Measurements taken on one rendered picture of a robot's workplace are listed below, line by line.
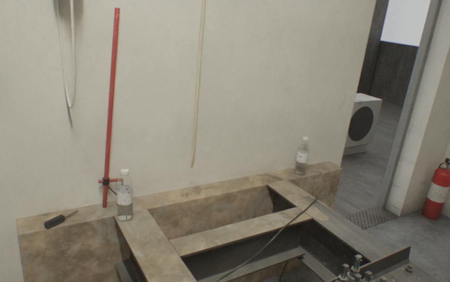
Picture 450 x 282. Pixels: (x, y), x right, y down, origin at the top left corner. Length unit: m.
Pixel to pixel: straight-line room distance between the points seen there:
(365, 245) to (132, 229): 0.92
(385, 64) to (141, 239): 7.30
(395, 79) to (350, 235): 6.64
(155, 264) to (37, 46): 0.84
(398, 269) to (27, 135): 1.43
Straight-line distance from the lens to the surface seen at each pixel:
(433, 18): 3.06
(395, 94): 8.09
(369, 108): 4.48
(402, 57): 8.03
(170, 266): 1.30
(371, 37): 7.98
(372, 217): 3.23
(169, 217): 1.67
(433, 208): 3.46
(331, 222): 1.67
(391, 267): 1.49
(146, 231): 1.46
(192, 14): 1.55
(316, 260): 1.83
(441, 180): 3.37
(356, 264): 1.18
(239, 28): 1.67
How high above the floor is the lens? 1.49
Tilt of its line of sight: 20 degrees down
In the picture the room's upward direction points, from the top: 6 degrees clockwise
